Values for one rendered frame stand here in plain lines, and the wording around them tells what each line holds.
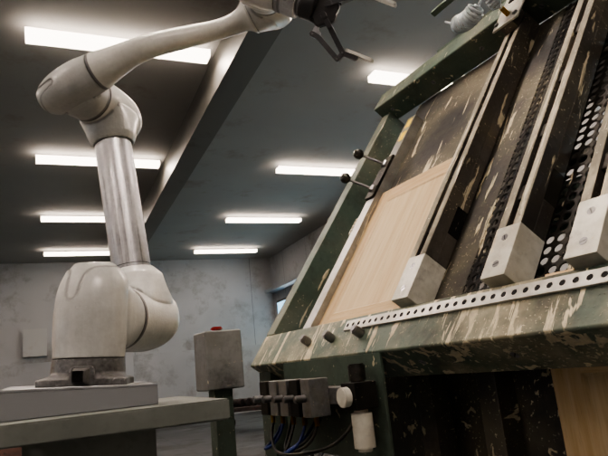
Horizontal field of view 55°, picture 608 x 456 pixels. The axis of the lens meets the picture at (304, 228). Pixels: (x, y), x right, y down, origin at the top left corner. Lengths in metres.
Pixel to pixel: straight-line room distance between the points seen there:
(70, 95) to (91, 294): 0.55
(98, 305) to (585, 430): 1.03
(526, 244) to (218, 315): 11.00
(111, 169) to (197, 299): 10.37
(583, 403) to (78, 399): 0.99
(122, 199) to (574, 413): 1.18
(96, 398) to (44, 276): 10.51
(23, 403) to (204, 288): 10.82
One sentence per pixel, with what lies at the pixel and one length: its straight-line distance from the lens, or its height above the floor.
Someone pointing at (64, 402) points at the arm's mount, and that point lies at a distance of 1.27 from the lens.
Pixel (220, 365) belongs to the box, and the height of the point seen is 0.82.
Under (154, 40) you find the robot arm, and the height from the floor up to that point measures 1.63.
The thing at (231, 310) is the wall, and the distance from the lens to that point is 12.10.
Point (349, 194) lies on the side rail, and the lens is 2.26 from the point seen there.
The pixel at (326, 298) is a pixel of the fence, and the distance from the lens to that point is 1.82.
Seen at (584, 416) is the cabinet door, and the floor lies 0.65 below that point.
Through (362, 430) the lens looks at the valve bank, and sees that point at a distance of 1.35.
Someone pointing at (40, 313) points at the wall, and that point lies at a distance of 11.65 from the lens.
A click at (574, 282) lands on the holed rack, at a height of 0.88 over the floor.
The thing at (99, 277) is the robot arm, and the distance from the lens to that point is 1.36.
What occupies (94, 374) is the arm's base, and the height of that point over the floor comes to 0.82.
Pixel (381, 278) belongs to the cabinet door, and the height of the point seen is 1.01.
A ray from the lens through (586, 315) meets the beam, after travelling 0.98.
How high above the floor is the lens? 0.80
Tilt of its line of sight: 13 degrees up
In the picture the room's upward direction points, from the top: 6 degrees counter-clockwise
